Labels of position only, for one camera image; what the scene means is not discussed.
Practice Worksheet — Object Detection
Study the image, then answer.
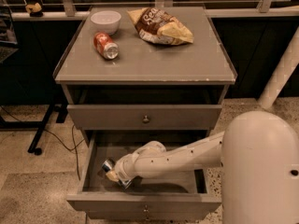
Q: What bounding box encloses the grey bottom drawer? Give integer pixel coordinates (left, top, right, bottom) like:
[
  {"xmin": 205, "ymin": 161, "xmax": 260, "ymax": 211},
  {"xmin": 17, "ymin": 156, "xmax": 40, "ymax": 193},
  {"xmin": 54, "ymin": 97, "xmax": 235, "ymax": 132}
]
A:
[{"xmin": 85, "ymin": 210, "xmax": 209, "ymax": 222}]

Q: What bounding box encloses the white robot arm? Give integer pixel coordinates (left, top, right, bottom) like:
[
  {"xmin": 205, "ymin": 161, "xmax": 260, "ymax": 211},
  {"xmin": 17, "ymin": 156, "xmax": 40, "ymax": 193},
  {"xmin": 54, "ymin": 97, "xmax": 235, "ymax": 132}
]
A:
[{"xmin": 102, "ymin": 111, "xmax": 299, "ymax": 224}]

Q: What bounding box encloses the black floor cable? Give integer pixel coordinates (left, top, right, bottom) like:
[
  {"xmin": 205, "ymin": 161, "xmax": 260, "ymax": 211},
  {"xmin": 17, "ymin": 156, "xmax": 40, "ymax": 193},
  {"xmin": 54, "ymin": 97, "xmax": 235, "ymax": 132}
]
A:
[{"xmin": 0, "ymin": 105, "xmax": 87, "ymax": 181}]

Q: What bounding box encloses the grey drawer cabinet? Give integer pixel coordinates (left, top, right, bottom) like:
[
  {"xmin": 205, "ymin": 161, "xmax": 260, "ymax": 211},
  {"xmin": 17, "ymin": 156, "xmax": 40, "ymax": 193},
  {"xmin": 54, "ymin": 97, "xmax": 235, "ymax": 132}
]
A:
[{"xmin": 55, "ymin": 7, "xmax": 236, "ymax": 140}]

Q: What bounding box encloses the black desk leg frame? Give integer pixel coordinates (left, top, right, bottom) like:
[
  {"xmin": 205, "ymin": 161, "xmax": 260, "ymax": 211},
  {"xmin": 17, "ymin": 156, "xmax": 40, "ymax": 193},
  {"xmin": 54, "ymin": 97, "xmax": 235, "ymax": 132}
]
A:
[{"xmin": 0, "ymin": 104, "xmax": 67, "ymax": 156}]

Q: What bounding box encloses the blue silver redbull can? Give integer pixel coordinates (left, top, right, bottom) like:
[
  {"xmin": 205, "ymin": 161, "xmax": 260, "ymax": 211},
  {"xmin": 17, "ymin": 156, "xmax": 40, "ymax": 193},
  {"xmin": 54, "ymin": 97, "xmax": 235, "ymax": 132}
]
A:
[{"xmin": 102, "ymin": 159, "xmax": 132, "ymax": 189}]

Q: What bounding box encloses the white bowl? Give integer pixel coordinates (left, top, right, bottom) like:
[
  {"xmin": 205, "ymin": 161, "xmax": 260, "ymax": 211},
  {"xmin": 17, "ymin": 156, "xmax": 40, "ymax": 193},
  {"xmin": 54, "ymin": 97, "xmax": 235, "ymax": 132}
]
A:
[{"xmin": 91, "ymin": 10, "xmax": 121, "ymax": 35}]

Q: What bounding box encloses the red soda can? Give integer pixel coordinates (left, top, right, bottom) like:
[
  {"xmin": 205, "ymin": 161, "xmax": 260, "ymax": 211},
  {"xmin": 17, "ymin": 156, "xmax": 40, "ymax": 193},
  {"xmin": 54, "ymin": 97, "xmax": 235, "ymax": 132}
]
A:
[{"xmin": 93, "ymin": 33, "xmax": 119, "ymax": 60}]

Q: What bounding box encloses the small yellow object on ledge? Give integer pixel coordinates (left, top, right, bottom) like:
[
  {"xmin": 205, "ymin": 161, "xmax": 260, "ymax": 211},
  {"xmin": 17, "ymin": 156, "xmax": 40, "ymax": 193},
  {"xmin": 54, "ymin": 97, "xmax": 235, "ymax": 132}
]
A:
[{"xmin": 25, "ymin": 2, "xmax": 43, "ymax": 17}]

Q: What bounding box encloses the grey open middle drawer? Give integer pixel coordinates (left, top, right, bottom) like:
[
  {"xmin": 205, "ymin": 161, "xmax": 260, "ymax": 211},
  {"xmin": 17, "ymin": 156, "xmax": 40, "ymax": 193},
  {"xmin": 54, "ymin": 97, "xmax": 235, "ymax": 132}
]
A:
[{"xmin": 66, "ymin": 131, "xmax": 221, "ymax": 214}]

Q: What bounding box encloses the grey top drawer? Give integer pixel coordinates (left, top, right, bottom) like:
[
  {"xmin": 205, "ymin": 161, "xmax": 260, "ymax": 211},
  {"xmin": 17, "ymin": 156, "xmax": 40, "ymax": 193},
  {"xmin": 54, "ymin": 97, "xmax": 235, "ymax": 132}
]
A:
[{"xmin": 67, "ymin": 105, "xmax": 221, "ymax": 131}]

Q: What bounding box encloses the brown yellow chip bag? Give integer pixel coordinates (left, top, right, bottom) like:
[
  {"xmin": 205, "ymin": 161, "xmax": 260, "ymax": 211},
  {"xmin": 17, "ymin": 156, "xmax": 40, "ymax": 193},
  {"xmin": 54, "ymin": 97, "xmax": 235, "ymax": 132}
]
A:
[{"xmin": 128, "ymin": 7, "xmax": 193, "ymax": 46}]

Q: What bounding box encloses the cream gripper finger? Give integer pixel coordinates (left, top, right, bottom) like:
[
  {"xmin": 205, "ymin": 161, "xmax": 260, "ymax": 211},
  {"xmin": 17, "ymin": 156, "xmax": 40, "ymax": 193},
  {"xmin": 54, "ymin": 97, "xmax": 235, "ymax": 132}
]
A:
[{"xmin": 106, "ymin": 171, "xmax": 120, "ymax": 182}]

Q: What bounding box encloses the white diagonal post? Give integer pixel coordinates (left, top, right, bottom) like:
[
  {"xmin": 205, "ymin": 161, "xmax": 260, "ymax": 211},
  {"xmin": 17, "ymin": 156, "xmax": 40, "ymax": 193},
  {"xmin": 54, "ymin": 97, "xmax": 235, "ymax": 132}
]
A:
[{"xmin": 258, "ymin": 28, "xmax": 299, "ymax": 109}]

